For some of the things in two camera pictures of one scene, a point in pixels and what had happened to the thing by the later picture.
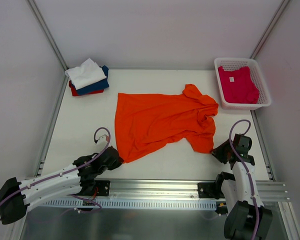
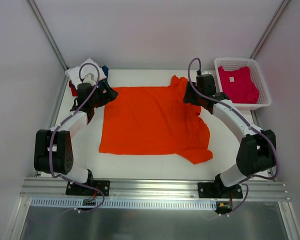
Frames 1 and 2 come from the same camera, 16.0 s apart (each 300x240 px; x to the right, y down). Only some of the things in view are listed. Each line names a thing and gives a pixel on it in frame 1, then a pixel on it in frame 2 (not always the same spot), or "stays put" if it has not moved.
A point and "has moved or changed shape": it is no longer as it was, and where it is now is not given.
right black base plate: (208, 190) stays put
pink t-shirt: (237, 86) stays put
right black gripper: (221, 152) to (191, 93)
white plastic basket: (241, 85) stays put
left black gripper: (114, 158) to (105, 93)
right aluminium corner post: (285, 2) stays put
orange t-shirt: (144, 121) has moved or changed shape
